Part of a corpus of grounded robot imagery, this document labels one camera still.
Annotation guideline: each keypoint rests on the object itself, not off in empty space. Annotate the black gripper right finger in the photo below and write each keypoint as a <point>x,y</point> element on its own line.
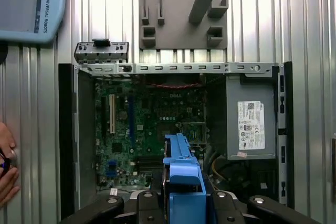
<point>262,203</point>

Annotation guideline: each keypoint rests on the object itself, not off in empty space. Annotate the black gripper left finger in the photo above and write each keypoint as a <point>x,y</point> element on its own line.
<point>110,204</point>

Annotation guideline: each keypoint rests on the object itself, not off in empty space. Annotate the hard disk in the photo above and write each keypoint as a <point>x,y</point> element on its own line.
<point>183,171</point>

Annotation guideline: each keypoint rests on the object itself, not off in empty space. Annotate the round black blue-ringed tool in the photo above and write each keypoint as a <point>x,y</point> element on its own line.
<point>5,163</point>

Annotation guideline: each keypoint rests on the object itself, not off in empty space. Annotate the person's hand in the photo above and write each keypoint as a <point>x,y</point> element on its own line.
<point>8,137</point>

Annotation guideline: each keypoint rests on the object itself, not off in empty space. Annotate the black RAM slot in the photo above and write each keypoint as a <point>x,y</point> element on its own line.
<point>147,166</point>
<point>147,161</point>
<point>147,169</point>
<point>147,158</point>

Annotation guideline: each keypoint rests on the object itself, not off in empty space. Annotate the black square chipset chip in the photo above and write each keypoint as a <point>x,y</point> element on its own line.
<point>117,148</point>

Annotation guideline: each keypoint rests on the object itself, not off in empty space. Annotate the grey Dell power supply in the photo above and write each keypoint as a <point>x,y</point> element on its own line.
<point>236,129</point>

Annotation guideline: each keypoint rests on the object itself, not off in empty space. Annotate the green motherboard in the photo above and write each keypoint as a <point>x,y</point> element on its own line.
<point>147,129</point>

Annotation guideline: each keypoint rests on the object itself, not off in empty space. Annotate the black PC case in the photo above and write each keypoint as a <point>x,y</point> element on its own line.
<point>65,129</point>

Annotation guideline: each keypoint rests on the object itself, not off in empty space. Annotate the blue expansion slot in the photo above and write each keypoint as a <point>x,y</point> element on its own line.
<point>131,119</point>

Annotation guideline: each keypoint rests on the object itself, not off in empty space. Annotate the black expansion slot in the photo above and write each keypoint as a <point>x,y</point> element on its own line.
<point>104,116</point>

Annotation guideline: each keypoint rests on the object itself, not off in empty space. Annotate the white expansion slot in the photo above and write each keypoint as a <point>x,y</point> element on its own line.
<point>112,113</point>

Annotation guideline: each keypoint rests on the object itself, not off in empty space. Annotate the metal socket cover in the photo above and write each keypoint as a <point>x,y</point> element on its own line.
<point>203,132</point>

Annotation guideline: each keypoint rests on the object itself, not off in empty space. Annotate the CPU socket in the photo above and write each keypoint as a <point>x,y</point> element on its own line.
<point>168,128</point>

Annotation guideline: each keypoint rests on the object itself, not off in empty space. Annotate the grey expansion card retainer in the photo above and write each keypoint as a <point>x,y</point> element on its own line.
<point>86,53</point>

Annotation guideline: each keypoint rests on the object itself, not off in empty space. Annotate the grey parts rack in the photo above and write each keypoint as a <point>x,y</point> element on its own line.
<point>178,24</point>

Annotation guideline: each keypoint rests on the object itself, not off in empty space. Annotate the pale blue teach pendant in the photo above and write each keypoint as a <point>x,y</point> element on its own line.
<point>21,3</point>

